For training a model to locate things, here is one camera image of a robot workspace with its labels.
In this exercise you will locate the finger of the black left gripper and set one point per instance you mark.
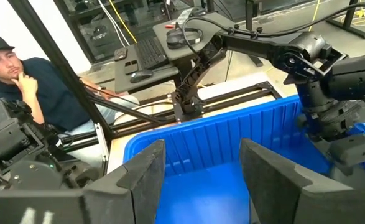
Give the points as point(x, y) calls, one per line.
point(356, 151)

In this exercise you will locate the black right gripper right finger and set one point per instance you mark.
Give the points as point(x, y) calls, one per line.
point(278, 193)

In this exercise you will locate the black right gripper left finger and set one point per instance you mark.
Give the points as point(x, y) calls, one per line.
point(132, 193)

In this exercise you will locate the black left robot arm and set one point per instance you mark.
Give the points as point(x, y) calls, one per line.
point(256, 46)

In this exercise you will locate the blue plastic bin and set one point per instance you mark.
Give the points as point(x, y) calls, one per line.
point(207, 140)

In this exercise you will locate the black computer mouse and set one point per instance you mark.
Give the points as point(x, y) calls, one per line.
point(141, 75)

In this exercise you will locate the person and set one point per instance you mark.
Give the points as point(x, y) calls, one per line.
point(54, 96)

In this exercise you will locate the black keyboard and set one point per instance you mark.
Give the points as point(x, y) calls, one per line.
point(151, 53)

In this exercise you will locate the grey computer desk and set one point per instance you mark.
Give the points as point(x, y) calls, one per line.
point(182, 53)

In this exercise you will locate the person's hand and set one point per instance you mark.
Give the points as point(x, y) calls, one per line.
point(25, 85)

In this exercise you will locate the black headphones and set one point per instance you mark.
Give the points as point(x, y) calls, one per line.
point(182, 40)

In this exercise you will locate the red marker pen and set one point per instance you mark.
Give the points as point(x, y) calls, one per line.
point(169, 26)

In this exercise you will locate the white paper label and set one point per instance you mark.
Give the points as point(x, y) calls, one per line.
point(185, 15)

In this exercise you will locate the black aluminium table frame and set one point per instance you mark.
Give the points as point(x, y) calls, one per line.
point(247, 91)

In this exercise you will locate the black aluminium frame post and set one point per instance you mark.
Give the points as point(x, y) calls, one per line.
point(54, 62)

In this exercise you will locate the black glass wall frame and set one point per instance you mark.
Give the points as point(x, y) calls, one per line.
point(89, 46)

